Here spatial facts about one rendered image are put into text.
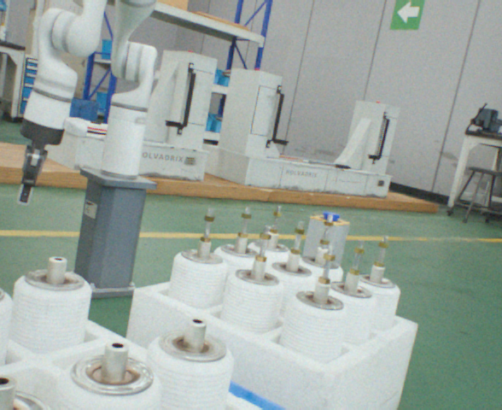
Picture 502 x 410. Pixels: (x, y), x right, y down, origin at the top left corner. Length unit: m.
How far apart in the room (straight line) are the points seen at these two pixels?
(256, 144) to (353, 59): 3.96
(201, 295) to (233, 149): 2.85
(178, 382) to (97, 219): 0.90
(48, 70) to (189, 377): 0.68
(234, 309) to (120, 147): 0.65
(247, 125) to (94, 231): 2.37
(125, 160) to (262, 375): 0.75
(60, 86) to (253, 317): 0.54
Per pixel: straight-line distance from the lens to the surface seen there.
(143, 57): 1.46
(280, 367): 0.89
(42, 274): 0.82
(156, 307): 1.01
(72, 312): 0.78
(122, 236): 1.49
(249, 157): 3.67
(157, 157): 3.28
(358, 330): 1.00
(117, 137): 1.47
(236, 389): 0.90
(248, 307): 0.94
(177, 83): 3.47
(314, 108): 7.85
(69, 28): 1.11
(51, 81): 1.12
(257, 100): 3.73
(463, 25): 6.82
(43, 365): 0.75
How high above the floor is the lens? 0.51
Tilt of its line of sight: 9 degrees down
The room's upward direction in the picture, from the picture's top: 11 degrees clockwise
